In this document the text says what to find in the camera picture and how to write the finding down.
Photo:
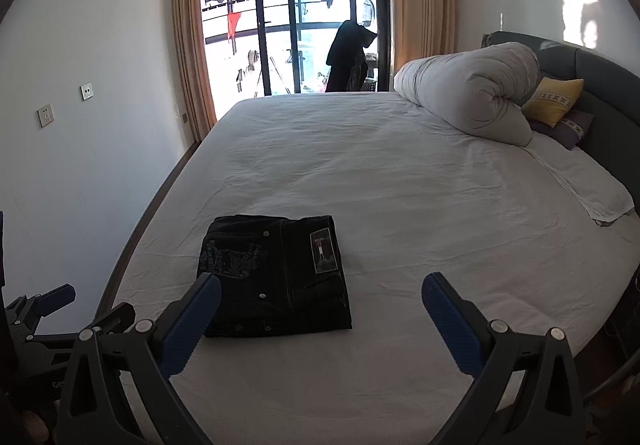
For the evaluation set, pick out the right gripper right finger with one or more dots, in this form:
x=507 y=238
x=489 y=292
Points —
x=460 y=324

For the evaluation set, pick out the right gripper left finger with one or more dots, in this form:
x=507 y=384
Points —
x=179 y=328

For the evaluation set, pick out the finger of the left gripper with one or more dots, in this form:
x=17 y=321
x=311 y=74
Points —
x=44 y=305
x=118 y=320

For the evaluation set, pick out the black pants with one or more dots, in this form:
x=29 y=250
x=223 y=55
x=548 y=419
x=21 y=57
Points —
x=277 y=276

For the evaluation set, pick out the white bed sheet mattress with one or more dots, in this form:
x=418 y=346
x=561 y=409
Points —
x=409 y=195

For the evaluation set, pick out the folded white sheet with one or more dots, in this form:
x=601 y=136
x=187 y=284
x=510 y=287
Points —
x=603 y=197

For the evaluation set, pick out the purple pillow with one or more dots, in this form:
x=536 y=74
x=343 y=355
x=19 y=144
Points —
x=569 y=131

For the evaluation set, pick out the rolled white duvet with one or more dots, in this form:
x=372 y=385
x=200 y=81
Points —
x=475 y=91

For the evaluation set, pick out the yellow pillow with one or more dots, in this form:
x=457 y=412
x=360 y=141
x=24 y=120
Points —
x=552 y=100

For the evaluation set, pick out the dark upholstered headboard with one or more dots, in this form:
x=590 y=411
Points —
x=610 y=93

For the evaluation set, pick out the black garment on chair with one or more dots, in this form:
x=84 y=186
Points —
x=346 y=58

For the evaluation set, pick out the red hanging cloth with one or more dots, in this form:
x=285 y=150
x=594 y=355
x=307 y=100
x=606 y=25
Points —
x=232 y=22

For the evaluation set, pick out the orange curtain left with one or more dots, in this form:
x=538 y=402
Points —
x=192 y=65

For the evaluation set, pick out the white wall socket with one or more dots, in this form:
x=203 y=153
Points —
x=45 y=115

